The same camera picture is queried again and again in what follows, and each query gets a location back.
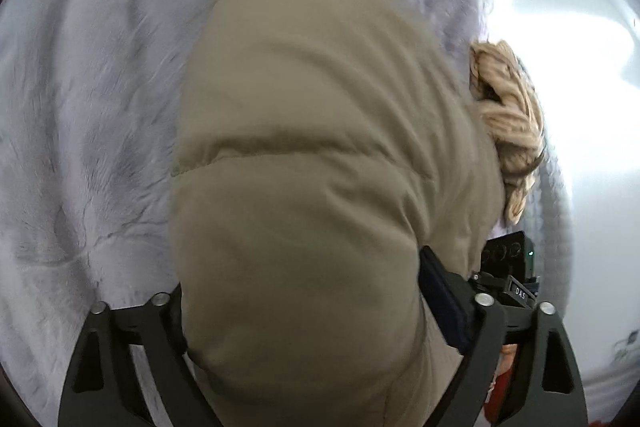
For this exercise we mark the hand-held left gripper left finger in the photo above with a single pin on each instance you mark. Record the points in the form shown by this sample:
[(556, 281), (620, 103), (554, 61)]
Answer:
[(165, 332)]

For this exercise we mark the red cloth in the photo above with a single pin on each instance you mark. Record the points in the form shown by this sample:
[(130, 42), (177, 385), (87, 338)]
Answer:
[(501, 392)]

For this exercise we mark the beige puffer jacket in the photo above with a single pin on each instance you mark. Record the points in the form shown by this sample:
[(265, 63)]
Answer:
[(310, 157)]

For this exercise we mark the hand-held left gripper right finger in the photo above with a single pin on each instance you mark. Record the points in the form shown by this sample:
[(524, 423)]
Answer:
[(442, 297)]

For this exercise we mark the tan striped sweater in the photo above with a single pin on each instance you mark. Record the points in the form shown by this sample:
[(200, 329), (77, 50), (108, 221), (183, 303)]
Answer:
[(510, 117)]

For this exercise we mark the grey fluffy blanket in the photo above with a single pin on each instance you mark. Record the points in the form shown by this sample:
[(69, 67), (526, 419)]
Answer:
[(90, 107)]

